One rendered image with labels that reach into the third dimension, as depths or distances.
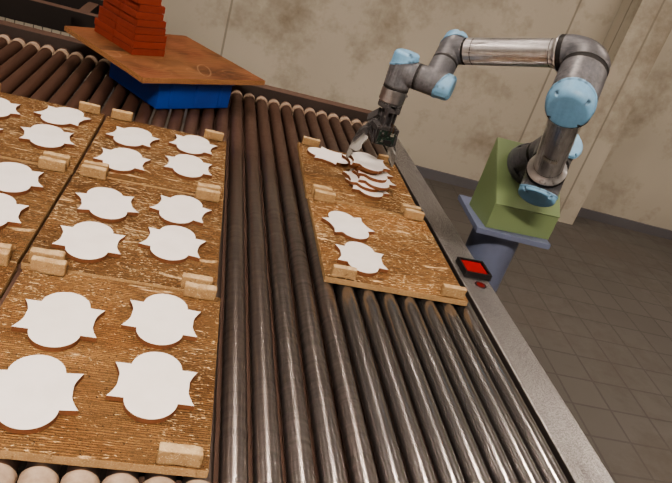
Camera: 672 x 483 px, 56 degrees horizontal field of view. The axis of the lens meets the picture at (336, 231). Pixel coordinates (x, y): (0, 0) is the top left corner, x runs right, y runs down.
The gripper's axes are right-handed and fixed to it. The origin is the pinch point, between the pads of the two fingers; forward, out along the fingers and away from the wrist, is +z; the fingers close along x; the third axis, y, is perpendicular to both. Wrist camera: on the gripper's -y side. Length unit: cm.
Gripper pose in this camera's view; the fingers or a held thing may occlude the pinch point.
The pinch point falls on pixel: (368, 162)
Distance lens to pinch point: 195.5
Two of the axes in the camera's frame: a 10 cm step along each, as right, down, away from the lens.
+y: 1.9, 4.9, -8.5
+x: 9.4, 1.5, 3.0
